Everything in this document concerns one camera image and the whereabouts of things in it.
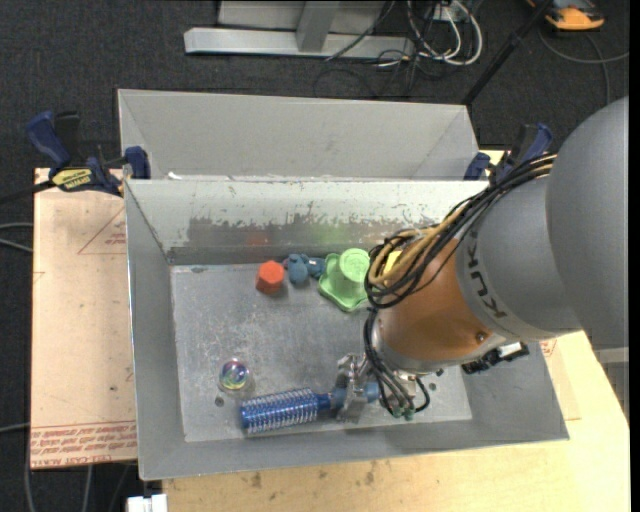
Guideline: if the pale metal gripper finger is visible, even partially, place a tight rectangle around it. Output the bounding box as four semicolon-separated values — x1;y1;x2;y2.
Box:
336;394;369;425
335;352;374;389

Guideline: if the blue round hair brush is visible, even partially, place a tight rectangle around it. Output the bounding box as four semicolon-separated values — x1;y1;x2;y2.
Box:
239;381;382;437

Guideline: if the grey metal bin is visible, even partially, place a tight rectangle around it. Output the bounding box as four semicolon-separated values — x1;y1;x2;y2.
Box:
117;88;571;482

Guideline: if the green cup with wavy rim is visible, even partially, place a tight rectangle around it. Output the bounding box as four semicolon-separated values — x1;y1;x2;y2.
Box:
317;247;374;314

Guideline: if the blue toy animal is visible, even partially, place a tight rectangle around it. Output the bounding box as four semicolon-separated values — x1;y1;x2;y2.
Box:
282;252;327;289

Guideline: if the clear iridescent ball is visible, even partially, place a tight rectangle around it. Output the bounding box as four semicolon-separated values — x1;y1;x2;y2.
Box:
218;359;252;394

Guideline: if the red-orange block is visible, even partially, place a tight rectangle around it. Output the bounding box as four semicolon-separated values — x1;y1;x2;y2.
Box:
254;259;287;296

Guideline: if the black cylinder on white bracket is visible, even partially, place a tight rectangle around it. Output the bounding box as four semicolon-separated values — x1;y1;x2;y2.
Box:
461;341;531;376

